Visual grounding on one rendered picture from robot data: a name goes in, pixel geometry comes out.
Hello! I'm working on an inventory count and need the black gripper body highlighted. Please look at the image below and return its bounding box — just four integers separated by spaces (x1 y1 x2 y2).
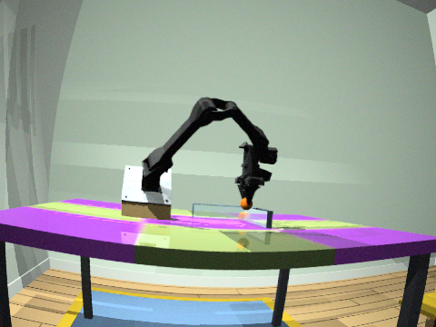
235 161 264 187

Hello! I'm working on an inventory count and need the low clear wall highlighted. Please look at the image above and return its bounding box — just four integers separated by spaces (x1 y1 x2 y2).
193 204 267 228

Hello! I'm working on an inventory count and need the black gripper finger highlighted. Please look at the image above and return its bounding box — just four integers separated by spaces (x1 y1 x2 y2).
237 184 246 199
243 185 261 205

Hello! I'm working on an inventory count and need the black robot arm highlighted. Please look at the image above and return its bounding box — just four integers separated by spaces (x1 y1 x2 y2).
141 97 278 192

